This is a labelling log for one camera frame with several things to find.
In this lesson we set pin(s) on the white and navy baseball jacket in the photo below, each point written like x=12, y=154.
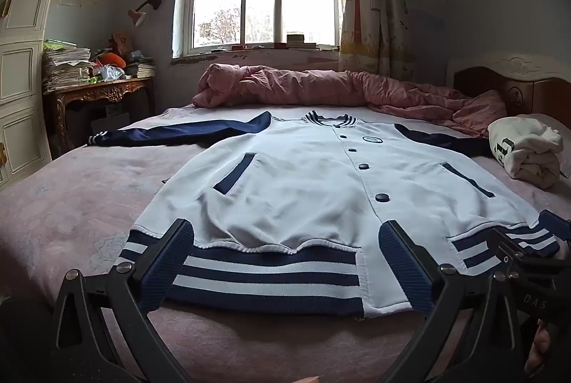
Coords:
x=290, y=169

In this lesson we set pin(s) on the books on windowsill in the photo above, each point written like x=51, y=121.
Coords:
x=301, y=41

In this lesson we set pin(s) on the pink checked quilt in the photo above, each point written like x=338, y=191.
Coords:
x=312, y=88

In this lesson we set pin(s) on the person's right hand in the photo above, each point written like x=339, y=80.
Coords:
x=542, y=343

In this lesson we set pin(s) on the pale pillow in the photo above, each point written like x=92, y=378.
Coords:
x=555, y=120

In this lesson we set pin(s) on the stack of books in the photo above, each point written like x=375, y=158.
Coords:
x=142, y=68

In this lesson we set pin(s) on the bed with pink sheet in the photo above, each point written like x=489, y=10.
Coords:
x=89, y=186

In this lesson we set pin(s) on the folded cream printed sweatshirt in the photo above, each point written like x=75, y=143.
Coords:
x=535, y=160

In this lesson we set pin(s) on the carved wooden headboard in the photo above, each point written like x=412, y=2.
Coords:
x=535, y=97

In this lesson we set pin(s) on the cream drawer cabinet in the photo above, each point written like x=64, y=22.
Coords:
x=22, y=66

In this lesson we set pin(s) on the stack of papers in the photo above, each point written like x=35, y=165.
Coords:
x=67, y=68

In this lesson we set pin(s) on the cardboard box under table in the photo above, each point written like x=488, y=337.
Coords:
x=111, y=119

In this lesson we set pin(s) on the clear plastic bag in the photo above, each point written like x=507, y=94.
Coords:
x=111, y=73

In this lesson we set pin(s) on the carved wooden side table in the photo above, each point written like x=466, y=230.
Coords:
x=102, y=90

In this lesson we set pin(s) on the pink wall lamp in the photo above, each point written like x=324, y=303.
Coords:
x=136, y=17

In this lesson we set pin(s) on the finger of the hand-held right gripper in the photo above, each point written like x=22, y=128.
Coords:
x=506, y=244
x=555, y=224

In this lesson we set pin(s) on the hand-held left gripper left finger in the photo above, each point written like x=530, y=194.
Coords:
x=166, y=267

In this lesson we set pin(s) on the brown paper bag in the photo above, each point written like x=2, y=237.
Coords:
x=120, y=44

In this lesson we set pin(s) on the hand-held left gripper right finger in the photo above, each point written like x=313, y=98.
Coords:
x=405, y=271

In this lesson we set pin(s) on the orange plush toy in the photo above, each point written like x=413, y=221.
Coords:
x=113, y=58

